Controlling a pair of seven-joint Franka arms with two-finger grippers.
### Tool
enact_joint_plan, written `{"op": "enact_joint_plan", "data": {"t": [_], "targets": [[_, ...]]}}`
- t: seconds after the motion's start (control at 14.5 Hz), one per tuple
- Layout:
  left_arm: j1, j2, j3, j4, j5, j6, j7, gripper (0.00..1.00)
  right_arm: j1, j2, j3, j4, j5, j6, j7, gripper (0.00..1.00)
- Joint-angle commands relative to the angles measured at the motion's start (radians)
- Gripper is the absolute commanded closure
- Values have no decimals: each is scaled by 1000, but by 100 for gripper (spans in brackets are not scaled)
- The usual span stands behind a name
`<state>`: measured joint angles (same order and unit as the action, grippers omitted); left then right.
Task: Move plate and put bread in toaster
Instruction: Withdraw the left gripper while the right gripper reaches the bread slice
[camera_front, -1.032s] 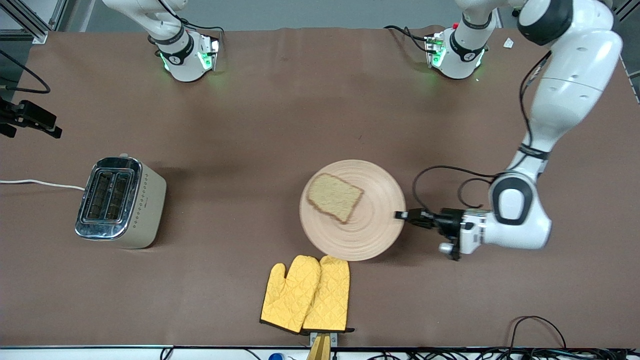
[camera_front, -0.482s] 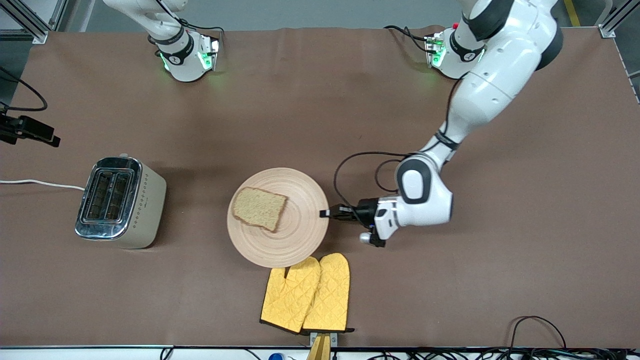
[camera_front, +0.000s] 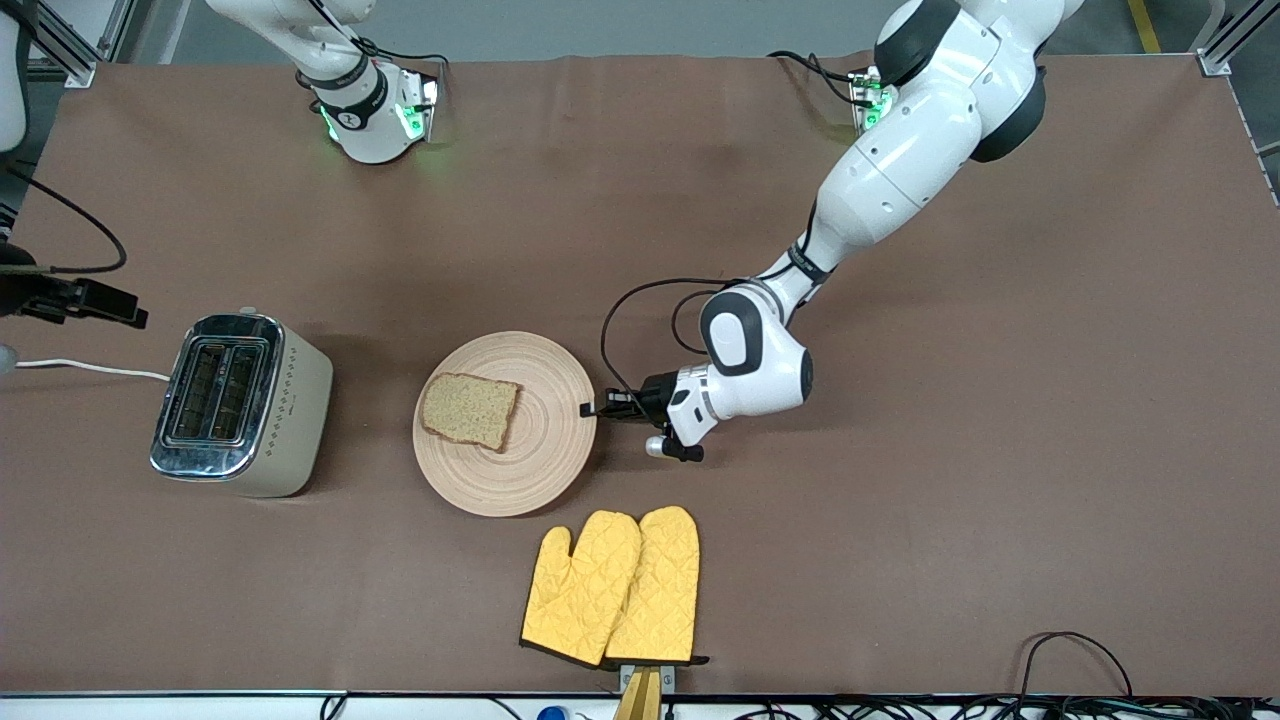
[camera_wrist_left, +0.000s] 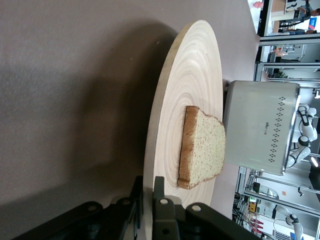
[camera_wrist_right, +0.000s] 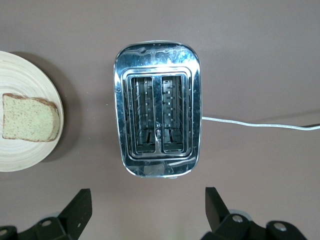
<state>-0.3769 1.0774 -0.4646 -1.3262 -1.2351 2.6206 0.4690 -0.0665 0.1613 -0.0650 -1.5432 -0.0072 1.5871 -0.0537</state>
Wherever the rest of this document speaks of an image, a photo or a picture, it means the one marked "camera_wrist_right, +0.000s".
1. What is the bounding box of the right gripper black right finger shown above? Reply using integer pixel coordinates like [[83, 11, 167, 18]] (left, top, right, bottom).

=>
[[201, 186, 308, 240]]

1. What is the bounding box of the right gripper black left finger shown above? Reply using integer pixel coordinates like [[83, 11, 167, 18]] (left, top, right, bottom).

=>
[[0, 188, 93, 240]]

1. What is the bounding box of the slice of brown bread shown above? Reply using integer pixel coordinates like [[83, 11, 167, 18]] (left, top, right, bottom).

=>
[[2, 93, 61, 143]]

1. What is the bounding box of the round light wooden plate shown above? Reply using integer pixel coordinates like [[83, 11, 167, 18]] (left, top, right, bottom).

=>
[[0, 50, 65, 173]]

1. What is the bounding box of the chrome and beige toaster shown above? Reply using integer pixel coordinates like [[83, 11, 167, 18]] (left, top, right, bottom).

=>
[[113, 39, 203, 180]]

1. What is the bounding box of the white toaster power cable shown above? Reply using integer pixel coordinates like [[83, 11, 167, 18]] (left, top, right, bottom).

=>
[[201, 116, 320, 132]]

